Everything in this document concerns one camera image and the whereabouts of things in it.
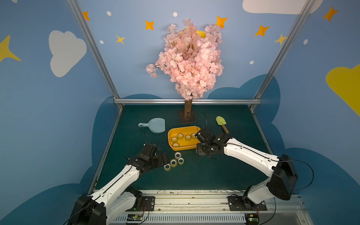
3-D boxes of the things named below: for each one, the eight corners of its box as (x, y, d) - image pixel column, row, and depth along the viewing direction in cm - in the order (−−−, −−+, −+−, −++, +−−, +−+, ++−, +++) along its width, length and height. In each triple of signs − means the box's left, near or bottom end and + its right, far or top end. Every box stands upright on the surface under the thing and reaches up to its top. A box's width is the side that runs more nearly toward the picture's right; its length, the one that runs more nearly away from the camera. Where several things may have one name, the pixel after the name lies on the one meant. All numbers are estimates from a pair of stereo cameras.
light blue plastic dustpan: (137, 132, 106) (136, 130, 105) (140, 119, 115) (139, 117, 113) (164, 132, 107) (164, 131, 105) (166, 119, 115) (165, 117, 113)
